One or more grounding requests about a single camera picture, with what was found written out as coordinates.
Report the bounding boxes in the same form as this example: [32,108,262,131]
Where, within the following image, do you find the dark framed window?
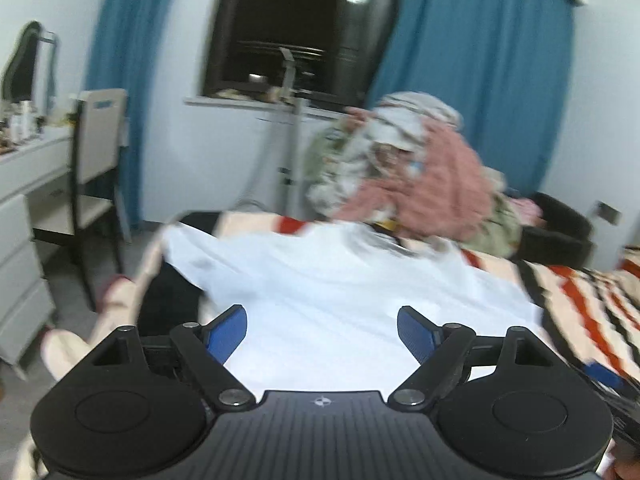
[202,0,407,111]

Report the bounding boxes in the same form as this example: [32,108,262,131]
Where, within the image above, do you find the blue curtain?
[87,0,186,233]
[370,0,576,201]

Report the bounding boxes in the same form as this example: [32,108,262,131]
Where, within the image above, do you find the group of cosmetic bottles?
[0,99,48,148]

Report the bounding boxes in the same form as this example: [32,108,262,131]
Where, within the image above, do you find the striped fleece blanket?
[0,210,640,480]

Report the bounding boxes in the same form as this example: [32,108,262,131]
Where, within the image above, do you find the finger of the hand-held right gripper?
[570,360,640,411]

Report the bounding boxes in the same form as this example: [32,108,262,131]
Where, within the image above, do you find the standing garment steamer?
[235,47,326,221]

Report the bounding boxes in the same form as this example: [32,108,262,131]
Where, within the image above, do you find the white chair with black frame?
[32,88,133,311]

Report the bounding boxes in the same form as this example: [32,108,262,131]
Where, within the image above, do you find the grey wall socket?
[596,201,622,226]

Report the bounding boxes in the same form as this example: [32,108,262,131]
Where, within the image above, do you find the white dressing table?
[0,130,76,377]

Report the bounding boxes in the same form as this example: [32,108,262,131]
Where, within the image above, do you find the black armchair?
[520,192,596,268]

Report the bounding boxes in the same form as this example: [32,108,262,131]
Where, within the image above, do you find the wavy framed mirror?
[0,21,59,106]

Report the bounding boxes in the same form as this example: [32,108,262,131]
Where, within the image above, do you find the grey white hoodie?
[372,91,463,153]

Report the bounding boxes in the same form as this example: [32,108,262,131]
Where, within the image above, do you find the pink cloth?
[514,199,542,222]

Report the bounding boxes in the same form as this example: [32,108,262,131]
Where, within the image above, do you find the pile of clothes and blankets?
[304,120,522,257]

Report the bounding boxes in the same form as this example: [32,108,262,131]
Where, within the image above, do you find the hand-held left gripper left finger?
[90,305,257,411]

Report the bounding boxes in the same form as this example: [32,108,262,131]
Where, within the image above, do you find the white T-shirt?
[164,220,547,396]

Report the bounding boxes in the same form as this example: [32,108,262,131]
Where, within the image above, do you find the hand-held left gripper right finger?
[388,306,553,411]

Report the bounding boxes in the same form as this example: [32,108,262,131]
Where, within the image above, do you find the pink fluffy robe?
[334,107,501,246]

